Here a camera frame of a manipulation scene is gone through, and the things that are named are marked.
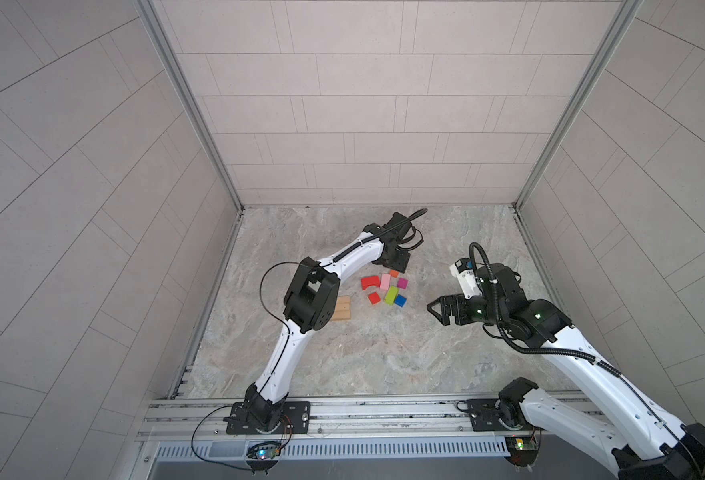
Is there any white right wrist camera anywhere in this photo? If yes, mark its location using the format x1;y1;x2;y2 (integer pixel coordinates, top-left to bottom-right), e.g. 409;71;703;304
449;258;481;299

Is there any aluminium corner post left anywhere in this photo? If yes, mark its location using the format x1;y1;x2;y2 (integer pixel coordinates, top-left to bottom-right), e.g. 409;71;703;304
132;0;246;212

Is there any aluminium corner post right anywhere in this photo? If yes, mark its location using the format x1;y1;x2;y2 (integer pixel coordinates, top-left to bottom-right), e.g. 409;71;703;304
512;0;644;210

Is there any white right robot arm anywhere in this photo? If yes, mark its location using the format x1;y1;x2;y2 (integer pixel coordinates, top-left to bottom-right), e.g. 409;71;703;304
427;258;705;479

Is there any aluminium corner post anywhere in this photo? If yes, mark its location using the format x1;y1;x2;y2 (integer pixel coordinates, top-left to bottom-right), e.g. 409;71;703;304
132;0;246;212
512;0;644;210

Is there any right circuit board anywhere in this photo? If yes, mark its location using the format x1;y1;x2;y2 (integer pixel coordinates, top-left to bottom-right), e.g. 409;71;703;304
505;436;539;455

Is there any red arch wood block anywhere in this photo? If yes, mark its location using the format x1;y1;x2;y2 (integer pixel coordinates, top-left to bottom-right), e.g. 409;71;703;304
360;275;381;291

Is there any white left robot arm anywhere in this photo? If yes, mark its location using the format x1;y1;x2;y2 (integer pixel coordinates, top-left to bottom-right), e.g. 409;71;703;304
228;208;427;434

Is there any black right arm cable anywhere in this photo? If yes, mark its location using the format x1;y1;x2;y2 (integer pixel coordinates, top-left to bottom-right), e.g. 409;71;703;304
468;242;698;480

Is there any green wood block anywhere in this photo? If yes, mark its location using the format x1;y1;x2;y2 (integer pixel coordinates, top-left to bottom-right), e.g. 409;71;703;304
384;286;399;305

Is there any pink wood block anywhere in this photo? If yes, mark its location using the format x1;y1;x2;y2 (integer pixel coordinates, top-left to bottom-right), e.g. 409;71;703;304
379;273;391;291

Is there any circuit board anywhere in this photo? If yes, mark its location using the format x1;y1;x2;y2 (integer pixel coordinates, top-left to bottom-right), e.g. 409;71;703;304
505;436;539;455
246;441;282;461

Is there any left circuit board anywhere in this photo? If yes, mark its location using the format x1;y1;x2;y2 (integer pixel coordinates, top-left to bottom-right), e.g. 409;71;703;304
246;441;282;461

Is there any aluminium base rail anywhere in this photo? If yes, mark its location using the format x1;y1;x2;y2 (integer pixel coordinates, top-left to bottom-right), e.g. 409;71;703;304
138;394;543;469

